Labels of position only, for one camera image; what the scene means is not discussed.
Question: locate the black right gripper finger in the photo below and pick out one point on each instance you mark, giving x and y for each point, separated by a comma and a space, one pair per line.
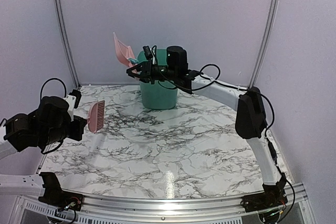
138, 76
139, 68

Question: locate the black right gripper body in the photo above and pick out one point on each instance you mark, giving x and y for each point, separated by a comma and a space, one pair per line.
151, 75

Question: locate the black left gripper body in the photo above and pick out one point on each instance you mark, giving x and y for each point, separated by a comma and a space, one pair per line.
56, 134

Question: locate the pink plastic dustpan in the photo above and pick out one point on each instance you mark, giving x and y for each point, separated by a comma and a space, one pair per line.
123, 52

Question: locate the pink hand brush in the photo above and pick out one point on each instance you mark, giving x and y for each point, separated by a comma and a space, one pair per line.
95, 118

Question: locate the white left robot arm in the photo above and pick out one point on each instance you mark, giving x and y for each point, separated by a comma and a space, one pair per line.
20, 133

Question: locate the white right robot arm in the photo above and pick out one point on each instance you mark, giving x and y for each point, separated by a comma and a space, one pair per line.
250, 123

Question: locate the teal plastic waste bin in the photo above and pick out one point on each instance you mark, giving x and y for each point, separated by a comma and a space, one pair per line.
156, 97

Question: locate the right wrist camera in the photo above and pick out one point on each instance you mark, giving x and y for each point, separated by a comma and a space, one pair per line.
147, 52

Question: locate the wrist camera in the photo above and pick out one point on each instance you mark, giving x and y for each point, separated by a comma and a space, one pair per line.
77, 94
147, 52

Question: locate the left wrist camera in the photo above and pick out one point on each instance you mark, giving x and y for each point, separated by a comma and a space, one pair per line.
77, 94

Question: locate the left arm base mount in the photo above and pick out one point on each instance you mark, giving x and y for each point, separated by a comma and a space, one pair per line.
54, 195

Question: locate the left aluminium corner post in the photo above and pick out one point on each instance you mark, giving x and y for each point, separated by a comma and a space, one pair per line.
66, 43

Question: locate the aluminium corner post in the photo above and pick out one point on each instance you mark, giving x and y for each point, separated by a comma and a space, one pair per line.
273, 7
66, 43

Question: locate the right aluminium corner post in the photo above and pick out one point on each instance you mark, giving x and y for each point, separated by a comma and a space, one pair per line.
273, 7

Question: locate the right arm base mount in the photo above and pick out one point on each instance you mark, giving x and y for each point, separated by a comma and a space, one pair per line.
265, 200

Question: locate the aluminium front rail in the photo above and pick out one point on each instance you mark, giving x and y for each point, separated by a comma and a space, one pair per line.
107, 209

